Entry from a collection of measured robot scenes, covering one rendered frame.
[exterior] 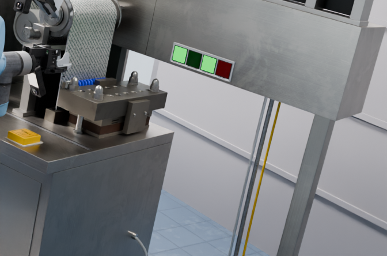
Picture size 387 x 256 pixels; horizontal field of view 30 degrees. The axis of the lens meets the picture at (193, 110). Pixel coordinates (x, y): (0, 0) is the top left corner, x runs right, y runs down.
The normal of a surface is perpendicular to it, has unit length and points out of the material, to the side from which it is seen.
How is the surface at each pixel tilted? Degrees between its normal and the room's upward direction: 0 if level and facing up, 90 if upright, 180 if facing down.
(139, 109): 90
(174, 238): 0
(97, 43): 90
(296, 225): 90
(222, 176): 90
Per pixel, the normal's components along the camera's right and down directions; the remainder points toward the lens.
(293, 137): -0.71, 0.03
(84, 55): 0.83, 0.31
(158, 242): 0.22, -0.94
